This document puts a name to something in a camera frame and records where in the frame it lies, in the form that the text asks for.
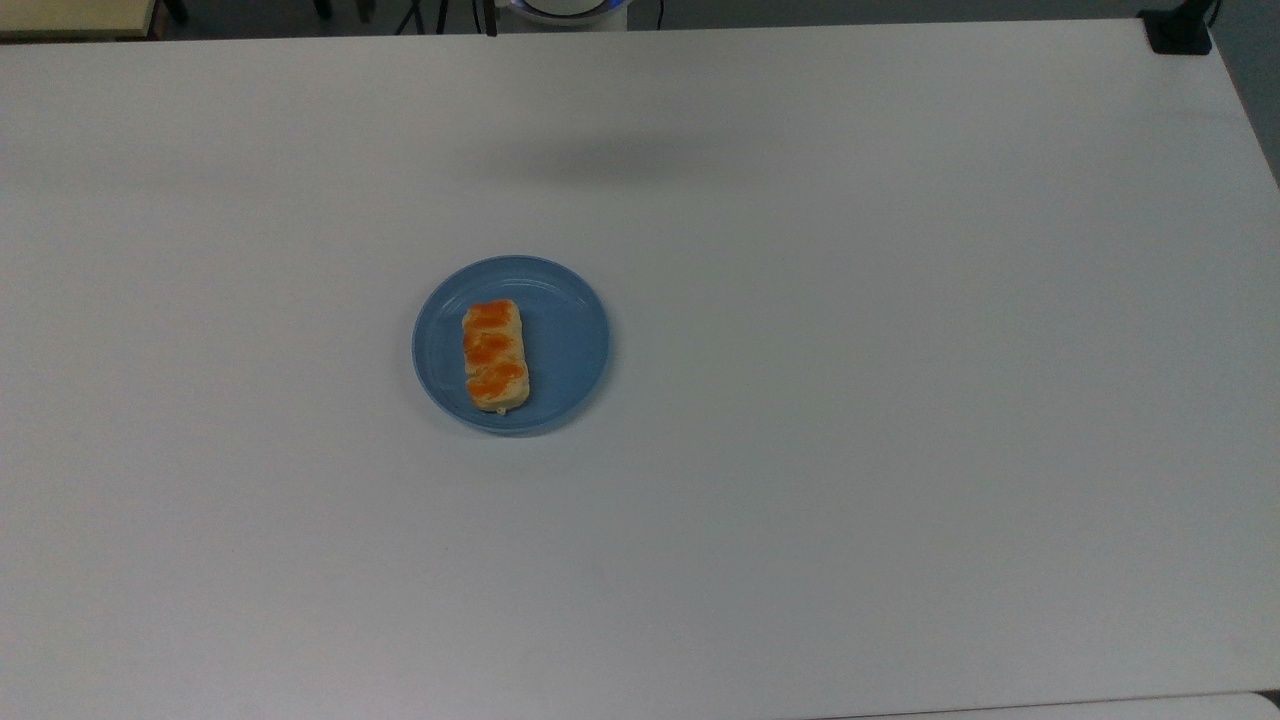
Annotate light wooden table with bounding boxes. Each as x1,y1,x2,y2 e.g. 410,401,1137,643
0,0,161,42

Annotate blue round plate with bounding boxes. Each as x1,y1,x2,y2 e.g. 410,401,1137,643
411,255,612,437

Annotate orange glazed bread roll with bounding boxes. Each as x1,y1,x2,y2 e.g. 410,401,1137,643
461,299,531,415

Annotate black tripod legs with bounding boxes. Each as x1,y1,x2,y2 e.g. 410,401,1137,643
394,0,453,36

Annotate white robot base blue ring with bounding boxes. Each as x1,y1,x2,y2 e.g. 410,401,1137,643
497,0,629,34

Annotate black table clamp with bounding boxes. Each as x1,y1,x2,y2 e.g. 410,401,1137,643
1138,0,1223,56

